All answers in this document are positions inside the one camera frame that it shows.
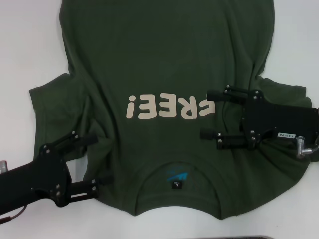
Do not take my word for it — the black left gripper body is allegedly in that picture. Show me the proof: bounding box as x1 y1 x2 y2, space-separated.
0 143 73 208

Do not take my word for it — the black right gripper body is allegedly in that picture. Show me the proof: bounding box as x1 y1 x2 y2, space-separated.
239 89 319 150

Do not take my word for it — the dark green printed t-shirt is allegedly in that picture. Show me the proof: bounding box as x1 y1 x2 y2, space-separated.
23 0 319 221

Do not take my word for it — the right gripper cable with plug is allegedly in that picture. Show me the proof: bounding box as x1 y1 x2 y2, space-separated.
295 135 319 159

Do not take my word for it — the gripper cable with plug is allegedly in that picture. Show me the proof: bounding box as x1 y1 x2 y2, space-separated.
0 218 26 231
295 135 319 159

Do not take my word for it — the left gripper cable with plug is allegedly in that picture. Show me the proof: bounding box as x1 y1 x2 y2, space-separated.
0 218 26 231

